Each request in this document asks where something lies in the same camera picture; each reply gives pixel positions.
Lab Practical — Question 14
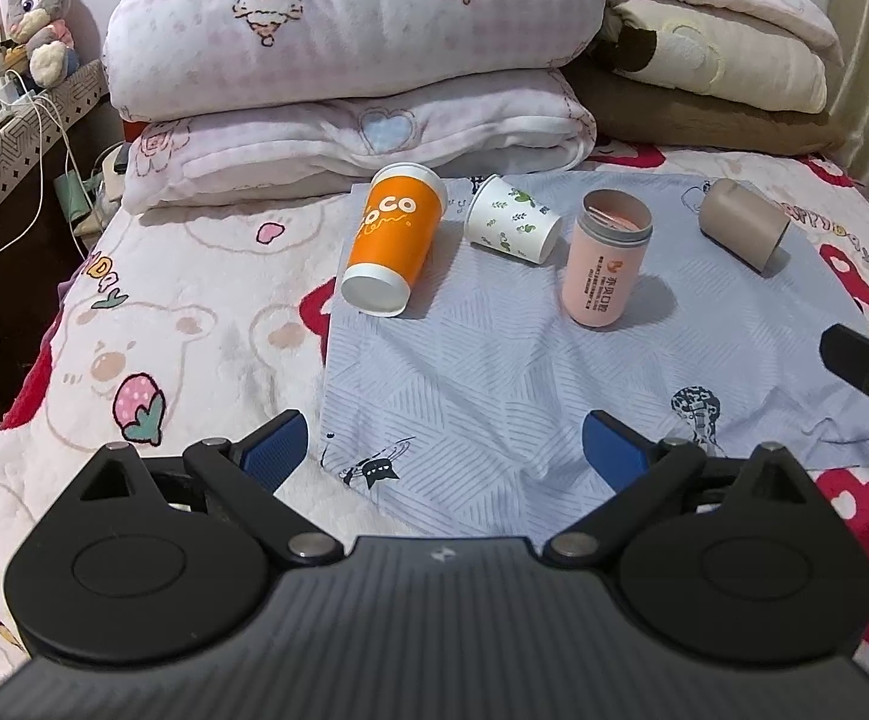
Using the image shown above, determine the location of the white leaf-print paper cup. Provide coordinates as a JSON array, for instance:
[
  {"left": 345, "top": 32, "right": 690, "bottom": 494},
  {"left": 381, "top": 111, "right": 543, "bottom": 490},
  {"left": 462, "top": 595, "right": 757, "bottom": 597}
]
[{"left": 463, "top": 174, "right": 562, "bottom": 265}]

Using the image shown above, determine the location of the pink heart-print folded quilt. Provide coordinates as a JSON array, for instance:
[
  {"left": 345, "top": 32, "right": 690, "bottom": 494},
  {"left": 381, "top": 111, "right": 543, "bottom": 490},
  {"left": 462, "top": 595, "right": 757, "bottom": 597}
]
[{"left": 121, "top": 67, "right": 599, "bottom": 212}]

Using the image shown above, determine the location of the grey rabbit plush toy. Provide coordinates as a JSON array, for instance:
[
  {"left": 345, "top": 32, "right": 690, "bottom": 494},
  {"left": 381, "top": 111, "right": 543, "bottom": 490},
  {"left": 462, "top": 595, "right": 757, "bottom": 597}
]
[{"left": 0, "top": 0, "right": 79, "bottom": 87}]

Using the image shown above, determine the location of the cream and brown folded blanket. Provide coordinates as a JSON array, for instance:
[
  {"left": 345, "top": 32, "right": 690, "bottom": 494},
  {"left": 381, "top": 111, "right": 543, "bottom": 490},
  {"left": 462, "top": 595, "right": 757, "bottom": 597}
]
[{"left": 592, "top": 0, "right": 829, "bottom": 115}]

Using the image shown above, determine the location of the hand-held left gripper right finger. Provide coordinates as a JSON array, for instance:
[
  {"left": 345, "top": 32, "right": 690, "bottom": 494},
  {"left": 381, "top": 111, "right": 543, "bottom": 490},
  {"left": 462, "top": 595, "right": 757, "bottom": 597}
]
[{"left": 541, "top": 409, "right": 812, "bottom": 565}]

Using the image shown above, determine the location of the pink checked folded quilt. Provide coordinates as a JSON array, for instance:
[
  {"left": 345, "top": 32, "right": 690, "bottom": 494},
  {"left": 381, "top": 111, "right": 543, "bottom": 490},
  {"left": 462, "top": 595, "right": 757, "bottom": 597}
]
[{"left": 102, "top": 0, "right": 616, "bottom": 122}]

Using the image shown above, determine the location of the mint green pouch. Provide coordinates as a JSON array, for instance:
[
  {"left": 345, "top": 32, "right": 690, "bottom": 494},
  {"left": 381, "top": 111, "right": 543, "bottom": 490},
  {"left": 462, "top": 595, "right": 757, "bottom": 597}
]
[{"left": 54, "top": 171, "right": 107, "bottom": 227}]

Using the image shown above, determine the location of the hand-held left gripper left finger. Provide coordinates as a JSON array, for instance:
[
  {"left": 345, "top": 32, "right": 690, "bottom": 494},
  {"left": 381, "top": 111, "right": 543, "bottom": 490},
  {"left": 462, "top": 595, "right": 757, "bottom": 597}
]
[{"left": 74, "top": 409, "right": 344, "bottom": 566}]

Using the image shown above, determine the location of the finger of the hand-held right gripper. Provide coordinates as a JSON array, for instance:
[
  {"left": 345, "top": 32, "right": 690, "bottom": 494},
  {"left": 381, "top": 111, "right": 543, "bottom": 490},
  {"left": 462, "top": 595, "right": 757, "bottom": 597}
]
[{"left": 819, "top": 324, "right": 869, "bottom": 488}]

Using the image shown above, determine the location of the white cable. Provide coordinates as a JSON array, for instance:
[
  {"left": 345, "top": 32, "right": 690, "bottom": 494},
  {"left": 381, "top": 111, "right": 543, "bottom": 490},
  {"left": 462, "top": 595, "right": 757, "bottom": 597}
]
[{"left": 0, "top": 71, "right": 89, "bottom": 265}]

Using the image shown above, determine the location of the light blue patterned cloth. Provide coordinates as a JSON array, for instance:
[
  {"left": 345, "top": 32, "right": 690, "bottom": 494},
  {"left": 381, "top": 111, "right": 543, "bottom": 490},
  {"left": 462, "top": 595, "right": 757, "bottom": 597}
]
[{"left": 322, "top": 171, "right": 869, "bottom": 535}]

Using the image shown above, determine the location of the pink lidded canister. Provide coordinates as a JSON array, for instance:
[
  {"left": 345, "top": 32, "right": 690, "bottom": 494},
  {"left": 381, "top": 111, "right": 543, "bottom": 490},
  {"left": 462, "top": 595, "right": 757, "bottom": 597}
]
[{"left": 561, "top": 190, "right": 653, "bottom": 329}]

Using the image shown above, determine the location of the orange paper cup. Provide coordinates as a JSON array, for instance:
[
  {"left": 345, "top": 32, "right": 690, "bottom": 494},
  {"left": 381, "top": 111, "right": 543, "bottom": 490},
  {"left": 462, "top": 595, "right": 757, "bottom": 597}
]
[{"left": 340, "top": 163, "right": 448, "bottom": 317}]

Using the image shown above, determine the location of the beige cup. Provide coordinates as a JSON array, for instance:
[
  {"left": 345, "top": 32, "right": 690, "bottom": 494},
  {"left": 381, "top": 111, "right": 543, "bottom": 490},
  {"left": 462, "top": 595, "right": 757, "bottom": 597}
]
[{"left": 697, "top": 178, "right": 793, "bottom": 275}]

